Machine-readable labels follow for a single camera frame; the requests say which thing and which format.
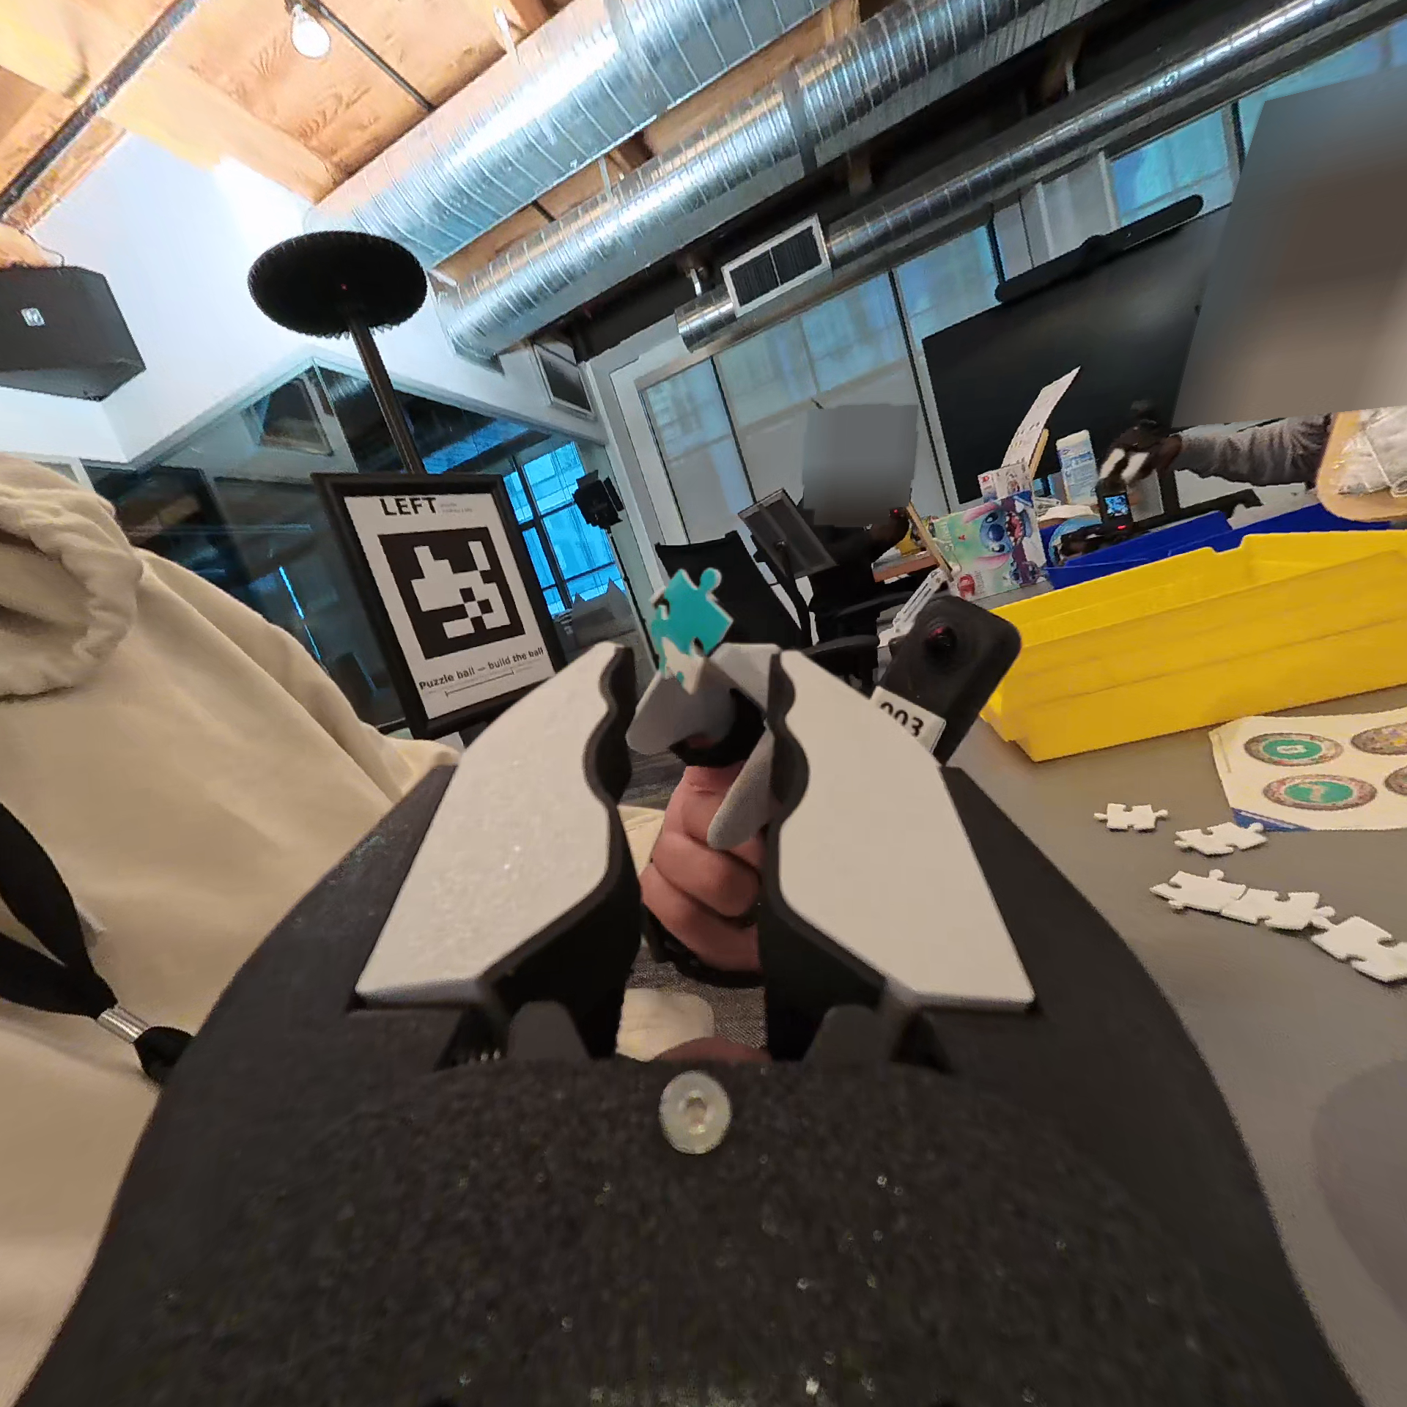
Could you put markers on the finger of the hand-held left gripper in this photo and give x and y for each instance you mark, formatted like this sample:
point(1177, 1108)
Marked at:
point(748, 675)
point(670, 712)

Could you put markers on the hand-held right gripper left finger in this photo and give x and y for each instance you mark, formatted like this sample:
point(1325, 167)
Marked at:
point(494, 858)

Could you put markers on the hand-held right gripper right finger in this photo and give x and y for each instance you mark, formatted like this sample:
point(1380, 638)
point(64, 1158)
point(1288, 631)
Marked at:
point(901, 867)

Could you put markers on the person's left forearm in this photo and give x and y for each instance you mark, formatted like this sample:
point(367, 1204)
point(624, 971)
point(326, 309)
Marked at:
point(659, 1023)

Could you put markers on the blue cartoon puzzle box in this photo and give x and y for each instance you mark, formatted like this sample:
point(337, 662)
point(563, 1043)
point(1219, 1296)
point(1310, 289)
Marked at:
point(995, 538)

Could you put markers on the white puzzle piece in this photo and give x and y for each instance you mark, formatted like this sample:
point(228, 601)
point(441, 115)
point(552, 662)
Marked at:
point(1197, 890)
point(1280, 910)
point(1130, 817)
point(1221, 838)
point(1363, 947)

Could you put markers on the person's left hand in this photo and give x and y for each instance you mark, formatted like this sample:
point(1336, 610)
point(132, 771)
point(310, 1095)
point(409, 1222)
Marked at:
point(703, 878)

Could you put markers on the black office chair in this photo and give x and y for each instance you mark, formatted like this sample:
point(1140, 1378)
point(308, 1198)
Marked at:
point(726, 583)

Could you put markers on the grey laptop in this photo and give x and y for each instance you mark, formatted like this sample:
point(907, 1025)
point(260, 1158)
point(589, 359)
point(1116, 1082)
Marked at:
point(787, 533)

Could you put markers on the blue plastic bin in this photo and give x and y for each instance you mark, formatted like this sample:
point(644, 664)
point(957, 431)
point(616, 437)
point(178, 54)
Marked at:
point(1143, 549)

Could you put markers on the yellow plastic bin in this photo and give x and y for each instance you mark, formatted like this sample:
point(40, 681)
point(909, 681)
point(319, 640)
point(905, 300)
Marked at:
point(1188, 649)

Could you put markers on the black studio light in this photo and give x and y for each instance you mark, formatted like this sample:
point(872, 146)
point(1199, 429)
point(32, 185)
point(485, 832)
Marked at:
point(600, 499)

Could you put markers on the white wipes canister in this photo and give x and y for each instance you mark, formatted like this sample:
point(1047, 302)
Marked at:
point(1077, 466)

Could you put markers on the black framed marker sign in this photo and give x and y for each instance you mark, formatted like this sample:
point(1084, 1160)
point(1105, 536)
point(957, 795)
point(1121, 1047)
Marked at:
point(441, 594)

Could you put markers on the white paper sheet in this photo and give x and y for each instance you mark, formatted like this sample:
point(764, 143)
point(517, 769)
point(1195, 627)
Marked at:
point(1045, 424)

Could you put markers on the person's cream hoodie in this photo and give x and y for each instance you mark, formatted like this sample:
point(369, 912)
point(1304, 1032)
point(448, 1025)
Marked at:
point(221, 714)

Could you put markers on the large black monitor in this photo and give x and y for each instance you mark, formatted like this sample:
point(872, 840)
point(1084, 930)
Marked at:
point(1045, 374)

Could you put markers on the printed sticker sheet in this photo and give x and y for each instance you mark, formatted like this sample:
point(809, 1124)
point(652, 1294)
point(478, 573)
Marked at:
point(1297, 769)

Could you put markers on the white air vent grille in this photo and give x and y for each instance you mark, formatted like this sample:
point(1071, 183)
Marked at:
point(775, 263)

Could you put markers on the black video bar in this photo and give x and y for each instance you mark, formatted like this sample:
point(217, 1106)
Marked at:
point(1099, 248)

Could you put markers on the black disc floor lamp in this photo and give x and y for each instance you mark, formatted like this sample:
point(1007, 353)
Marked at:
point(335, 279)

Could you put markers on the ceiling light bulb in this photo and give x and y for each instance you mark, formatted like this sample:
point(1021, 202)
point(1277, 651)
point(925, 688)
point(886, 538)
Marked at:
point(310, 34)

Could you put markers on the small action camera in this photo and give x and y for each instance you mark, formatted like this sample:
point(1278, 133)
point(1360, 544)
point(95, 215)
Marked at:
point(1116, 507)

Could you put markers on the silver ventilation duct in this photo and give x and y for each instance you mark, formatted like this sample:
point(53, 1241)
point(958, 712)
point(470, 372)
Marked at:
point(494, 120)
point(990, 209)
point(616, 220)

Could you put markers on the black wall speaker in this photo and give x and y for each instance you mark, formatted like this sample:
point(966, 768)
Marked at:
point(65, 329)

